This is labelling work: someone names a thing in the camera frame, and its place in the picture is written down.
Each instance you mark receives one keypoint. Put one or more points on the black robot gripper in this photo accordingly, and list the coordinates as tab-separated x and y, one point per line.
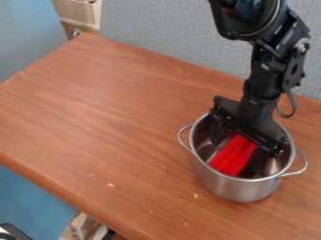
248	117

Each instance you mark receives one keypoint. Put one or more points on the red rectangular block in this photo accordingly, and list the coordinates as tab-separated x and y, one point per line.
235	156

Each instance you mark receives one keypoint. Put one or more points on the black and white object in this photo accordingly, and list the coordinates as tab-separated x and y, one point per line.
12	233

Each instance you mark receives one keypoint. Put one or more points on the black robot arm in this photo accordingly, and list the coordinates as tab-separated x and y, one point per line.
279	36

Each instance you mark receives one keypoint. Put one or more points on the stainless steel pot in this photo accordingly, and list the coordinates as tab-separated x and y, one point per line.
243	188

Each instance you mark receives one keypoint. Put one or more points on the wooden table leg frame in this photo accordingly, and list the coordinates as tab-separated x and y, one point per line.
84	228

